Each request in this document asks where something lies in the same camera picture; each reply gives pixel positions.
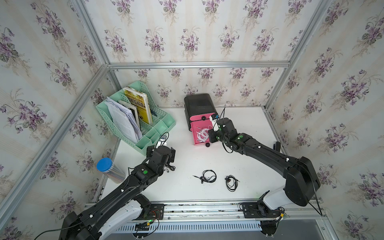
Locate white earphones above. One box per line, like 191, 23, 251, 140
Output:
197, 127, 209, 140
197, 129, 209, 143

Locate pink drawer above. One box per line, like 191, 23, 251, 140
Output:
188, 113, 217, 122
191, 120, 213, 146

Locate pink top drawer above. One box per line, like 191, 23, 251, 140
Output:
188, 113, 217, 122

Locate black pink drawer cabinet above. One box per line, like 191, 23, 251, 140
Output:
184, 94, 217, 132

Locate black earphones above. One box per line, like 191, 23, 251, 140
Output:
194, 170, 217, 184
225, 175, 240, 193
165, 164, 176, 172

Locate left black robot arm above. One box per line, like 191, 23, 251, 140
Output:
59, 146, 176, 240

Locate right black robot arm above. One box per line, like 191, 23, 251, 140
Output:
209, 114, 321, 211

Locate green plastic file organizer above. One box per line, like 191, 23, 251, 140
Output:
96, 81, 176, 155

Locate white paper stack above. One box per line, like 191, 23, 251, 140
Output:
105, 97, 143, 144

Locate black stapler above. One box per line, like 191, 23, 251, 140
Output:
273, 142, 281, 152

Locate yellow book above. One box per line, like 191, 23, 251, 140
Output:
123, 87, 153, 125

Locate blue lid plastic jar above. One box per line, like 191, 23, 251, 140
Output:
97, 158, 126, 184

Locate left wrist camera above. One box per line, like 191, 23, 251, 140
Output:
157, 134, 168, 147

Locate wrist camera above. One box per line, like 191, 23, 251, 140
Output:
210, 113, 220, 131
157, 134, 168, 147

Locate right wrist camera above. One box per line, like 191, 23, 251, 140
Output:
210, 113, 220, 131

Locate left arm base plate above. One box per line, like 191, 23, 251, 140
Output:
135, 204, 165, 221

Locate aluminium front rail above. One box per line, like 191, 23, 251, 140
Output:
152, 199, 328, 223

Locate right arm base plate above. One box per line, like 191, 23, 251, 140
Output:
239, 201, 285, 219

